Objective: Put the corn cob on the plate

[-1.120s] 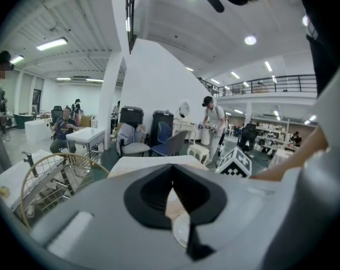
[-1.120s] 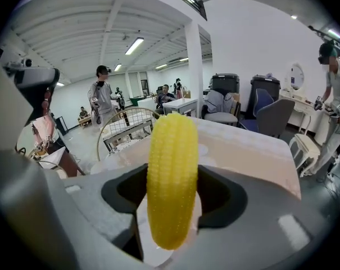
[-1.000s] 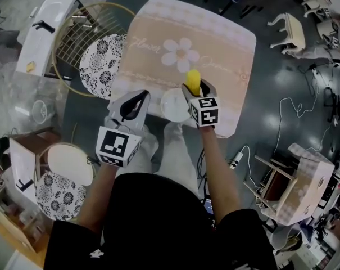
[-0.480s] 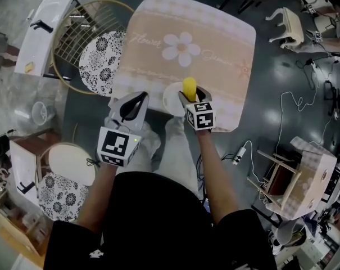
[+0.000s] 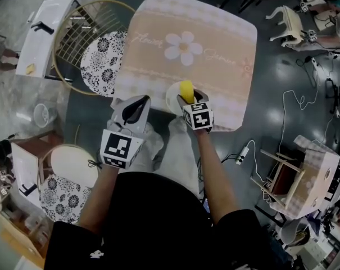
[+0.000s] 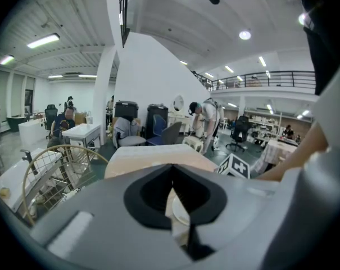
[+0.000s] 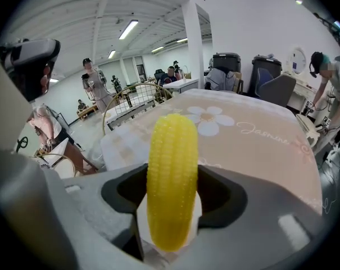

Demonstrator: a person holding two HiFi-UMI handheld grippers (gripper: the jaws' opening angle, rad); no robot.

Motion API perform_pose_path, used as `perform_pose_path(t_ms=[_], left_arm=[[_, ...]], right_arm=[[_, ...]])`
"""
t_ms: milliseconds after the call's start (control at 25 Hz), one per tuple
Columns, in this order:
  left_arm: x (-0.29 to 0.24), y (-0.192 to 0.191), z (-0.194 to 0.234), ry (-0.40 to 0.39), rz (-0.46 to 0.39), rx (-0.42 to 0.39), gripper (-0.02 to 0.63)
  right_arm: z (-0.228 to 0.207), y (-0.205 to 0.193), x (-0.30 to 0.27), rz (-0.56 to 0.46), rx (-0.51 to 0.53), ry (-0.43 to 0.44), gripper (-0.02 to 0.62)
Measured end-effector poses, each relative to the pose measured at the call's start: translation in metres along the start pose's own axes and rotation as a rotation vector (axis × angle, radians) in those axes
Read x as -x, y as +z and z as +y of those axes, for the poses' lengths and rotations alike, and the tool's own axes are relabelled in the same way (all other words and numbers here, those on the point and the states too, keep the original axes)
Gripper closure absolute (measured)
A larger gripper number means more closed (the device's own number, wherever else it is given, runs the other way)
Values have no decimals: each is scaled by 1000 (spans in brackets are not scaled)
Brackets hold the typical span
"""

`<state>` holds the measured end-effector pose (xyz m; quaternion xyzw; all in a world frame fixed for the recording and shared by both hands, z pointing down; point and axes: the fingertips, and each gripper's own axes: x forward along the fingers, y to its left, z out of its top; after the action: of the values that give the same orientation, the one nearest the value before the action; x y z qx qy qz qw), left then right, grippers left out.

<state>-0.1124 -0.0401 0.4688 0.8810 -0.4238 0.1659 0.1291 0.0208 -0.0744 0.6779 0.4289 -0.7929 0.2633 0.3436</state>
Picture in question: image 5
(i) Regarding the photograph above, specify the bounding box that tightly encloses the person's right forearm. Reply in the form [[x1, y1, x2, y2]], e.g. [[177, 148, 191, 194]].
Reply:
[[194, 129, 242, 224]]

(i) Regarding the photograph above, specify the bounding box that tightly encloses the person's left forearm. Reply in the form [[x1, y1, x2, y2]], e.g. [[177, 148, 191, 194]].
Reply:
[[78, 164, 121, 235]]

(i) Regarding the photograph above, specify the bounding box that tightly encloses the person's black shirt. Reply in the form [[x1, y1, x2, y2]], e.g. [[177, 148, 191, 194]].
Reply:
[[43, 172, 274, 270]]

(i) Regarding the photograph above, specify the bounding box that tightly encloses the brown wooden stand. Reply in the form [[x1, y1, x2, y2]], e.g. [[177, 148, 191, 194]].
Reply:
[[11, 130, 65, 163]]

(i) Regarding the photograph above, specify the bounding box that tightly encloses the white round plate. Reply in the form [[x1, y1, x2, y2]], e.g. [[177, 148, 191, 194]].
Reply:
[[165, 80, 197, 115]]

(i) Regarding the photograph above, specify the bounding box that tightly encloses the cream carved stool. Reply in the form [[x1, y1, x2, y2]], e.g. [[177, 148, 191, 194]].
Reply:
[[265, 5, 305, 48]]

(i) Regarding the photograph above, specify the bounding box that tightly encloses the black white floral cushion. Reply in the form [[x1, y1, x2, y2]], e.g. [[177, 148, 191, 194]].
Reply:
[[80, 31, 128, 97], [39, 174, 92, 224]]

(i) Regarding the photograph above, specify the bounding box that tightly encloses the black faucet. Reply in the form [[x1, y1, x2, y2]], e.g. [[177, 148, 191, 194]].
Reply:
[[19, 183, 38, 196], [30, 21, 55, 35]]

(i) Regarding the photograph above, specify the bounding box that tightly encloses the white floor cable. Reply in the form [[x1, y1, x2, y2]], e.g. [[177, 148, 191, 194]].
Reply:
[[250, 88, 336, 185]]

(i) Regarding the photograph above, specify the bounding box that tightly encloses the cloth-covered overturned table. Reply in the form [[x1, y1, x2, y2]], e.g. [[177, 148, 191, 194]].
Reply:
[[270, 135, 340, 219]]

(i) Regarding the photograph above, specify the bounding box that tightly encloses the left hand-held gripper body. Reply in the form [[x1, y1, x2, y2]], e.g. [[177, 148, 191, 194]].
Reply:
[[99, 119, 146, 170]]

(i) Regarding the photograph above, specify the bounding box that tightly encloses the beige flower tablecloth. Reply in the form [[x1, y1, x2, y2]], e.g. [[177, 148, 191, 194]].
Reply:
[[111, 0, 258, 132]]

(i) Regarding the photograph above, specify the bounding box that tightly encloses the light wooden chair frame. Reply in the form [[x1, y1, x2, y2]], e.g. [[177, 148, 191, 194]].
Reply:
[[250, 149, 307, 210]]

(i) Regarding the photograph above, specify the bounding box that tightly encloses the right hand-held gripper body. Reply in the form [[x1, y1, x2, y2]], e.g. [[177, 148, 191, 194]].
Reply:
[[182, 101, 215, 134]]

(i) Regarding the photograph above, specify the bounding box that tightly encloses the black cable bundle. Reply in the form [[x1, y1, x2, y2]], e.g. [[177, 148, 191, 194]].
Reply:
[[196, 156, 207, 191]]

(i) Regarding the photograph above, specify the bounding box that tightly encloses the yellow soft object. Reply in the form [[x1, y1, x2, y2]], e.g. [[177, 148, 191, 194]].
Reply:
[[179, 80, 195, 104]]

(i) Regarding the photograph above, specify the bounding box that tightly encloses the white round cushion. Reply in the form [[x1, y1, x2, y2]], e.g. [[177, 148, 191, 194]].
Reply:
[[50, 146, 99, 188]]

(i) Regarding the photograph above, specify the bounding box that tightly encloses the clear plastic bin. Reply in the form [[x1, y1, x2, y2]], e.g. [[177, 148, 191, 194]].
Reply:
[[33, 102, 58, 128]]

